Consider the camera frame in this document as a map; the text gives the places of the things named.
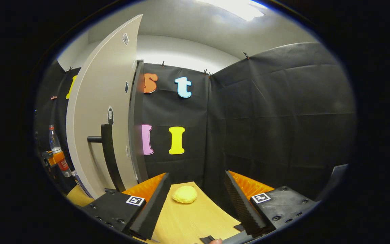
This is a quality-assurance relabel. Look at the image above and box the stack of grey books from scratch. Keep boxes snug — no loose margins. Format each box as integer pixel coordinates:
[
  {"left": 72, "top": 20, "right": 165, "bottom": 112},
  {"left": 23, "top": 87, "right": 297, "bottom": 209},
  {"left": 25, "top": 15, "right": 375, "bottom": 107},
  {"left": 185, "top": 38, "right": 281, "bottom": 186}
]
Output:
[{"left": 74, "top": 173, "right": 92, "bottom": 199}]

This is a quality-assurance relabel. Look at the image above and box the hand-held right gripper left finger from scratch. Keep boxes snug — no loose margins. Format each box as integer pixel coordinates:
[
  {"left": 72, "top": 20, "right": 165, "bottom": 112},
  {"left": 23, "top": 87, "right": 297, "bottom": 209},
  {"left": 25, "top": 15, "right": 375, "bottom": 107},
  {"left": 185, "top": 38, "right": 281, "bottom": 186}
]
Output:
[{"left": 82, "top": 172, "right": 172, "bottom": 241}]

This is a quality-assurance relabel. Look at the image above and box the light grey cabinet door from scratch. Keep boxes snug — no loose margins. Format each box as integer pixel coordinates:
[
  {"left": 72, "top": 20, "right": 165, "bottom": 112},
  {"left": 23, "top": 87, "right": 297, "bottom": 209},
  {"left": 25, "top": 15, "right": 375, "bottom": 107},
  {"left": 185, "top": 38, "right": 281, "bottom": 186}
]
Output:
[{"left": 66, "top": 14, "right": 144, "bottom": 200}]

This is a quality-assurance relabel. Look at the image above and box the dark grey cabinet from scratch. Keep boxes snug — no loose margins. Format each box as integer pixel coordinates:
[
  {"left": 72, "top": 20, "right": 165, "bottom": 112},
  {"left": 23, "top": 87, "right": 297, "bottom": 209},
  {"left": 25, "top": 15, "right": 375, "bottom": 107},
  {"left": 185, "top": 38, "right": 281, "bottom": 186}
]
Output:
[{"left": 128, "top": 60, "right": 149, "bottom": 184}]

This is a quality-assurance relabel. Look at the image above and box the yellow lumpy object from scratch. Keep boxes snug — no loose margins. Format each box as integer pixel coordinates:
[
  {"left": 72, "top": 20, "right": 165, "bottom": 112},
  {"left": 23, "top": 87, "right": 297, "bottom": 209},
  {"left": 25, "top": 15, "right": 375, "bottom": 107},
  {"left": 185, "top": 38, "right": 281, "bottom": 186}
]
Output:
[{"left": 172, "top": 185, "right": 198, "bottom": 204}]

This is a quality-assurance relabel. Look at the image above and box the long ceiling light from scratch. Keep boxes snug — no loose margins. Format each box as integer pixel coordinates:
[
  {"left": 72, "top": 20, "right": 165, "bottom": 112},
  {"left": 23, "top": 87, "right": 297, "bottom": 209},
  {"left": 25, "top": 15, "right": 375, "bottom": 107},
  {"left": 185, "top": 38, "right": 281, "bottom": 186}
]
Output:
[{"left": 198, "top": 0, "right": 267, "bottom": 21}]

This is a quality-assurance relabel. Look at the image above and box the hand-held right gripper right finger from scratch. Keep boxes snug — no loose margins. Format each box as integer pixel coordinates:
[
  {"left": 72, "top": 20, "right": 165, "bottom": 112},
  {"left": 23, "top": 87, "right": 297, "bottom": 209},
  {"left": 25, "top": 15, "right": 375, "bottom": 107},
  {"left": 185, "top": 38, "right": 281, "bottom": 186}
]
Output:
[{"left": 224, "top": 170, "right": 319, "bottom": 238}]

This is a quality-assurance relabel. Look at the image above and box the clear plastic bottle red label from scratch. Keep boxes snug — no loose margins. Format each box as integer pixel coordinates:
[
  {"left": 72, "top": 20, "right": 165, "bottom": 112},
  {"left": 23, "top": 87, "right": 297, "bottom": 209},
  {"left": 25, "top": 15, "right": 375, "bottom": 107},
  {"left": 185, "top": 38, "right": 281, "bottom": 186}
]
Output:
[{"left": 48, "top": 124, "right": 72, "bottom": 178}]

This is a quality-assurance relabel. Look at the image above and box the black backdrop cloth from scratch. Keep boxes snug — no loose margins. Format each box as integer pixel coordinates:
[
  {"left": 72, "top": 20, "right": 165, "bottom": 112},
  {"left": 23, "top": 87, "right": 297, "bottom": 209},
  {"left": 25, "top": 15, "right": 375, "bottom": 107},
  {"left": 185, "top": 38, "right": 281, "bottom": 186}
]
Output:
[{"left": 34, "top": 42, "right": 357, "bottom": 204}]

